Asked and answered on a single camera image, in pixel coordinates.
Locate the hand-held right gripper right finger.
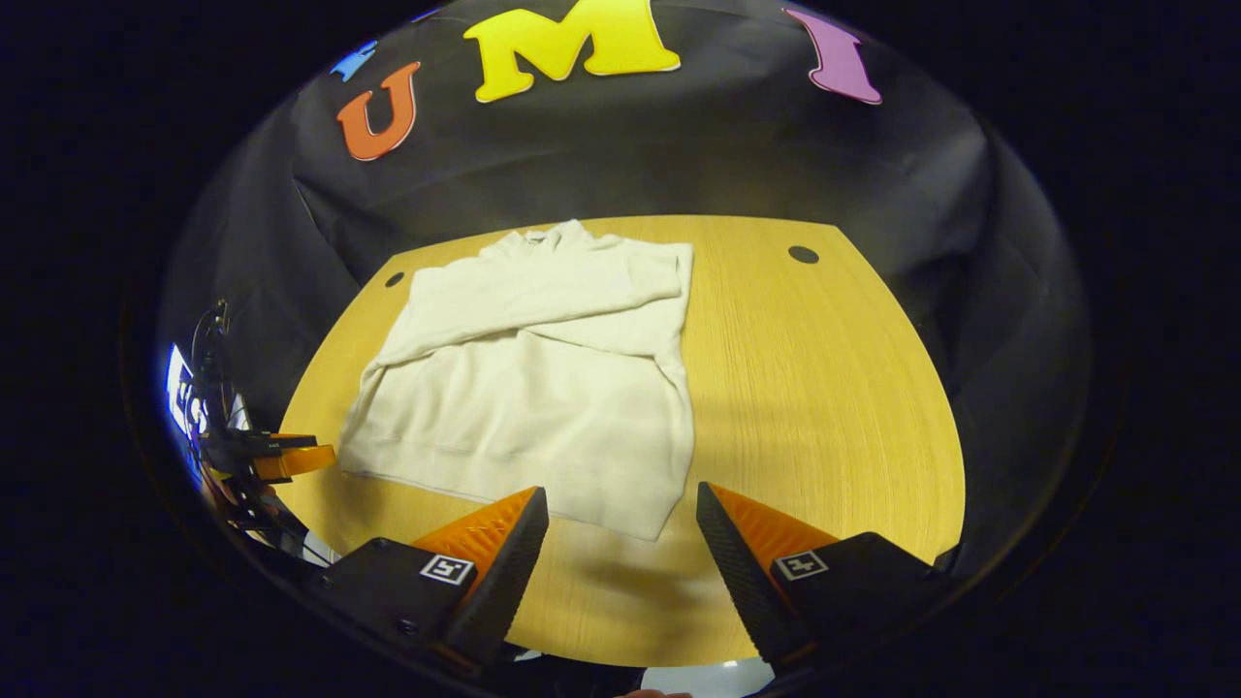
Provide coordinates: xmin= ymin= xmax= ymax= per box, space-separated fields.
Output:
xmin=695 ymin=482 xmax=956 ymax=665

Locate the bright monitor screen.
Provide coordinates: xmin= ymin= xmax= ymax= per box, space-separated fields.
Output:
xmin=163 ymin=341 xmax=209 ymax=439

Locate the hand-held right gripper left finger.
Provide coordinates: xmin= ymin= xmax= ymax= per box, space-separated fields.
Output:
xmin=315 ymin=486 xmax=550 ymax=675

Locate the black backdrop cloth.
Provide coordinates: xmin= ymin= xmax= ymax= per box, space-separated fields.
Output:
xmin=160 ymin=0 xmax=1092 ymax=583

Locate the cream sweatshirt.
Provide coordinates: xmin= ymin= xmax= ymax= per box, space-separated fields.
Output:
xmin=336 ymin=219 xmax=696 ymax=542

